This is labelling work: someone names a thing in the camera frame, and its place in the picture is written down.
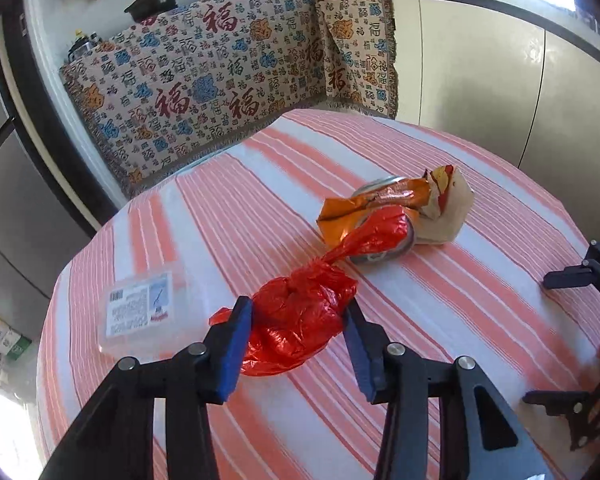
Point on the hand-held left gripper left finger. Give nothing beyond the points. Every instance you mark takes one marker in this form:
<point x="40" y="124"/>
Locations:
<point x="232" y="355"/>

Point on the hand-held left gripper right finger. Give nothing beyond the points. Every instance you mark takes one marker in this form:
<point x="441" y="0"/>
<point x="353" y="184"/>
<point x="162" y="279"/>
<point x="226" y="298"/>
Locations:
<point x="367" y="365"/>

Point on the red plastic bag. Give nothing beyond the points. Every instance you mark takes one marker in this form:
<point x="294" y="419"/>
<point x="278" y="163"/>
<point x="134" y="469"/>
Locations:
<point x="300" y="310"/>

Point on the clear plastic box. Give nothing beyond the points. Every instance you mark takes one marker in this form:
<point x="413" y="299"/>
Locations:
<point x="140" y="320"/>

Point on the silver drink can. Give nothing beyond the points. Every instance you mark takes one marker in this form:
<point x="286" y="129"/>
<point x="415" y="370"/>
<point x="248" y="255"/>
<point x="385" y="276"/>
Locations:
<point x="387" y="256"/>

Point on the white paper food wrapper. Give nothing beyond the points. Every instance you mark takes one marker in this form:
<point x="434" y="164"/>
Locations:
<point x="450" y="215"/>

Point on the orange snack wrapper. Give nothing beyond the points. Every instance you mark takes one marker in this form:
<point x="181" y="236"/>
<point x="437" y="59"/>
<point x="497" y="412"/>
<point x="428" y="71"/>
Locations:
<point x="370" y="205"/>

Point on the white cabinet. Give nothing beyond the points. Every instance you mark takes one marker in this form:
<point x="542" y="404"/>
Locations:
<point x="480" y="85"/>

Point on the storage shelf with boxes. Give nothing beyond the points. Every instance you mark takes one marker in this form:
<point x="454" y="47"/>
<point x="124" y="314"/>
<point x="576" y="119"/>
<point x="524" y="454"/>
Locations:
<point x="2" y="332"/>

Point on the large printed blanket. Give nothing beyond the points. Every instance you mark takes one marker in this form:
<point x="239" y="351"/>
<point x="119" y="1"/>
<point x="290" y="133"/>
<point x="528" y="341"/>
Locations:
<point x="205" y="85"/>

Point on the grey refrigerator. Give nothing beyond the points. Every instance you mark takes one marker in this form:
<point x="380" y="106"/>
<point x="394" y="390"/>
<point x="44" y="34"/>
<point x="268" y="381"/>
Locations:
<point x="10" y="185"/>

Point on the small printed blanket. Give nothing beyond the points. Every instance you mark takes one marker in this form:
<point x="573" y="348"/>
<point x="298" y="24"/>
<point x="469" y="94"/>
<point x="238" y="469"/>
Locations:
<point x="360" y="45"/>

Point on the black clay pot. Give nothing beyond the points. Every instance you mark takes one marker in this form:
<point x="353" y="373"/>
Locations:
<point x="152" y="4"/>

